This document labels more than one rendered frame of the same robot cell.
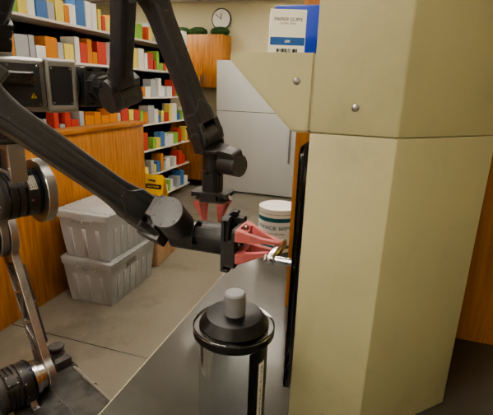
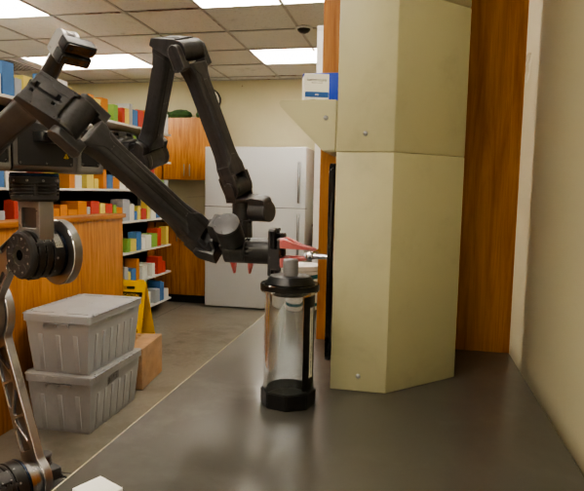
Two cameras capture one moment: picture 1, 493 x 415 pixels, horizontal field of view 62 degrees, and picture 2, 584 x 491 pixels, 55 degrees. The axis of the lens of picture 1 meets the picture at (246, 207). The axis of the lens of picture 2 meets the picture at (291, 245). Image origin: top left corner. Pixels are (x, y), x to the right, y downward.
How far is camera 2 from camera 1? 0.56 m
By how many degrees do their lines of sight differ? 12
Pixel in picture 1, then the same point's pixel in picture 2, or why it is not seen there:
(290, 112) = (323, 138)
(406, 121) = (398, 140)
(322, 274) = (350, 254)
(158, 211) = (218, 223)
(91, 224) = (68, 327)
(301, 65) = (329, 107)
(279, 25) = (311, 84)
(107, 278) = (85, 396)
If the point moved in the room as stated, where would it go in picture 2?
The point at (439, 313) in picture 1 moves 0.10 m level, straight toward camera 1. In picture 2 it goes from (441, 291) to (433, 299)
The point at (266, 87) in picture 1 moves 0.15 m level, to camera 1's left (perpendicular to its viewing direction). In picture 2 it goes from (305, 123) to (227, 120)
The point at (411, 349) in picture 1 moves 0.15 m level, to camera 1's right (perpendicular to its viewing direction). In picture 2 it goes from (421, 319) to (491, 318)
